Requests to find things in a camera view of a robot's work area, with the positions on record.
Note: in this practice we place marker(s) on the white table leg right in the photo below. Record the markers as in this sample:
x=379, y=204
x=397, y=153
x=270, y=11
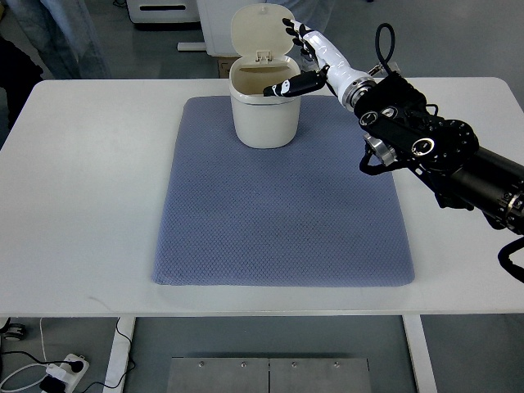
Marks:
x=419, y=354

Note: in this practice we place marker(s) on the person in jeans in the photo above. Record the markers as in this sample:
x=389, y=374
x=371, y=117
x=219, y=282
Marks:
x=63, y=34

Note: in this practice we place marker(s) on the white appliance with slot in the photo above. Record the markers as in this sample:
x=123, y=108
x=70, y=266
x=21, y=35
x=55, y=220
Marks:
x=164, y=14

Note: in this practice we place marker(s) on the cardboard box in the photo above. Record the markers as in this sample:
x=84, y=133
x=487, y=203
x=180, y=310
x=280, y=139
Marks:
x=224, y=65

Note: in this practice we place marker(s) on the metal floor plate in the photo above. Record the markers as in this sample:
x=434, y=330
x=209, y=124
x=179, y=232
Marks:
x=221, y=374

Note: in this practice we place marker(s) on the white power strip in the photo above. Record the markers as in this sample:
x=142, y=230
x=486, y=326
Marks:
x=64, y=376

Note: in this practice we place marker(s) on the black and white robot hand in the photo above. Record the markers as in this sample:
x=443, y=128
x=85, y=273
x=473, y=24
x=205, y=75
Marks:
x=334, y=71

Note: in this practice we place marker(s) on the blue quilted mat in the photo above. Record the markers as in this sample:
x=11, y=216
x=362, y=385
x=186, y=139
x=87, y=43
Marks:
x=302, y=215

